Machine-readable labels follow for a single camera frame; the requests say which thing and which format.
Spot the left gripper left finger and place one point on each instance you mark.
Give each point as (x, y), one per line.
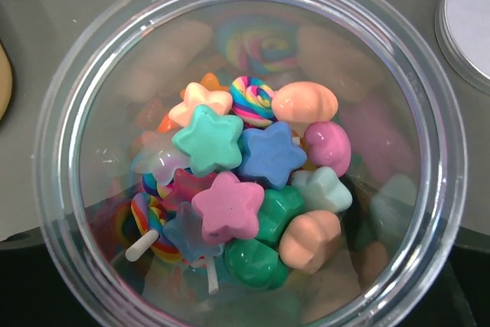
(32, 291)

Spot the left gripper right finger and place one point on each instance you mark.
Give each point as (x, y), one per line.
(462, 288)

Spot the clear round jar lid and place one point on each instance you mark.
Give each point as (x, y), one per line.
(462, 33)

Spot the clear plastic jar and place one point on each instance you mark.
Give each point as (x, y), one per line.
(250, 163)

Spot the yellow tray of popsicle candies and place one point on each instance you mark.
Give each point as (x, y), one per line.
(6, 82)

